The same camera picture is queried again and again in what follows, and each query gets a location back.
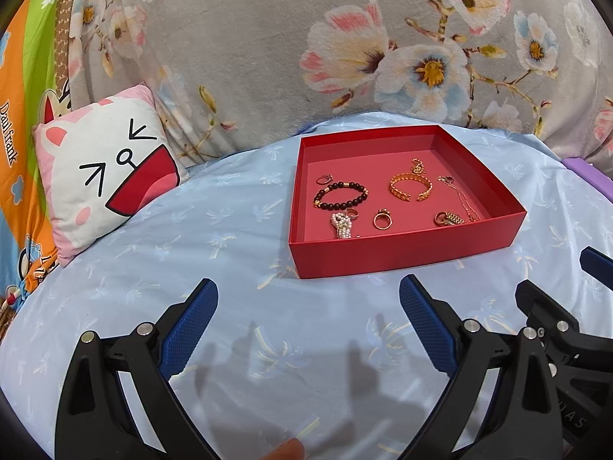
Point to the cat face pillow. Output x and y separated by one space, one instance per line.
96 143

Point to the colourful cartoon sheet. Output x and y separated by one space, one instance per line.
28 81

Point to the light blue patterned quilt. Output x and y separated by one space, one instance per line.
191 211

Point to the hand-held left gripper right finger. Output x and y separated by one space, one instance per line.
426 326

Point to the gold open bangle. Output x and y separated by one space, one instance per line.
393 186

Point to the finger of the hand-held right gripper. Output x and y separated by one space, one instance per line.
546 306
596 261

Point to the gold link watch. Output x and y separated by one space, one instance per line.
450 220

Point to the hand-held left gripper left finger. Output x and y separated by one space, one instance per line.
191 326

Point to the red cardboard box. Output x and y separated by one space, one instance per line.
407 249

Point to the grey floral cushion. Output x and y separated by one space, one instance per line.
239 57

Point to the purple object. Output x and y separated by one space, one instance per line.
589 170

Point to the person's left hand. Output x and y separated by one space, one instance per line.
287 450

